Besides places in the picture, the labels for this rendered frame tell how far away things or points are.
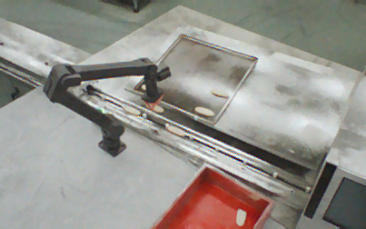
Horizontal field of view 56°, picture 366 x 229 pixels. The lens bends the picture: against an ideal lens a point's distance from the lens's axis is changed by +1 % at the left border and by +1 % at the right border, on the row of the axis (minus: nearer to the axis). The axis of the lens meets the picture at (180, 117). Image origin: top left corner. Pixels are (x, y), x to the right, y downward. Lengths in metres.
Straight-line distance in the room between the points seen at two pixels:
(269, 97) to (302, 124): 0.22
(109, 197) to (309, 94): 1.07
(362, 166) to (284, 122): 0.68
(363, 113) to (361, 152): 0.17
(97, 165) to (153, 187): 0.29
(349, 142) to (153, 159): 0.86
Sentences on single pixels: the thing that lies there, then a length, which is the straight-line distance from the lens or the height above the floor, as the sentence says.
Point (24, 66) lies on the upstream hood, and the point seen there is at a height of 0.92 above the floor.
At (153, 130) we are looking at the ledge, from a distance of 1.68.
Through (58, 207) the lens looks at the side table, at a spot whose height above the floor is 0.82.
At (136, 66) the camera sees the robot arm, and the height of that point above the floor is 1.23.
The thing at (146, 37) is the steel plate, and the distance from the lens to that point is 2.43.
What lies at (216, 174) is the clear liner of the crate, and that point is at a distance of 1.45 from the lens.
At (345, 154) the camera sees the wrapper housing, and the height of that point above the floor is 1.30.
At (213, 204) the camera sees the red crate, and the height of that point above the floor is 0.82.
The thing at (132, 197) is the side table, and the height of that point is 0.82.
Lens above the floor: 2.08
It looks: 45 degrees down
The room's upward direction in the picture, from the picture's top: 2 degrees counter-clockwise
